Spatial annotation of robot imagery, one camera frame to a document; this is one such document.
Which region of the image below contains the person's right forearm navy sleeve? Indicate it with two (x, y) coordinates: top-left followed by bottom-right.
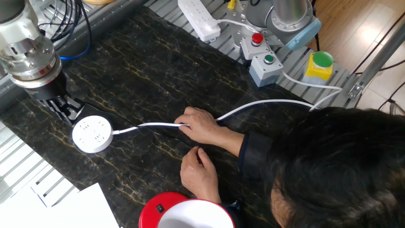
(218, 128), (273, 181)

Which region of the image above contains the grey box green button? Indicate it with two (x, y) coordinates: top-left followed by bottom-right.
(249, 51), (284, 88)

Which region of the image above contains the black marble slab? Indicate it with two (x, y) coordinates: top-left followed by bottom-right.
(0, 6), (313, 228)

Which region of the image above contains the red gooseneck desk lamp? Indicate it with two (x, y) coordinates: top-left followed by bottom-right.
(138, 191), (235, 228)

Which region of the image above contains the aluminium table frame rail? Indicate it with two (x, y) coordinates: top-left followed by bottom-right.
(0, 0), (149, 111)

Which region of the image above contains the person's right hand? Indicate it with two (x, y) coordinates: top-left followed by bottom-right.
(174, 106), (229, 147)

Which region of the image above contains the grey box red button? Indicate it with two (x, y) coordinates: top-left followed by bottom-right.
(239, 32), (271, 61)

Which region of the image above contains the round white power socket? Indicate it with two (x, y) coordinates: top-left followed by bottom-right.
(72, 115), (114, 155)

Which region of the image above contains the yellow box green mushroom button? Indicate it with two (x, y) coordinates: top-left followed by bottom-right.
(302, 51), (335, 86)

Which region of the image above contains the aluminium frame post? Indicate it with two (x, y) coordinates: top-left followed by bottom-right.
(347, 22), (405, 101)

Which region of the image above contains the white rectangular power strip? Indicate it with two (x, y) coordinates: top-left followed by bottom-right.
(177, 0), (221, 43)

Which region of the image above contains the person's left hand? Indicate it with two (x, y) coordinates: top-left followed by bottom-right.
(180, 146), (222, 203)

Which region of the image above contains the blue cable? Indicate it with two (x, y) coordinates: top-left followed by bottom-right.
(59, 18), (93, 61)

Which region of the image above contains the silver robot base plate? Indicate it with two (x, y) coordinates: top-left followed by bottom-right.
(226, 4), (287, 48)

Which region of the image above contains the white paper sheet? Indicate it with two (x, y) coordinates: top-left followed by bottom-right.
(0, 186), (64, 228)
(52, 182), (120, 228)

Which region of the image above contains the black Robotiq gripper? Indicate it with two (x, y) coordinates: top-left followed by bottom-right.
(23, 72), (86, 126)

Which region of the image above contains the wooden round base stand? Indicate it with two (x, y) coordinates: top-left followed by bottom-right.
(82, 0), (116, 6)

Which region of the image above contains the person's head black hair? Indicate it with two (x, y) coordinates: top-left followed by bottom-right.
(264, 106), (405, 228)

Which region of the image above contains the black gripper cable bundle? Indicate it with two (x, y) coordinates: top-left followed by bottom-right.
(37, 0), (92, 45)

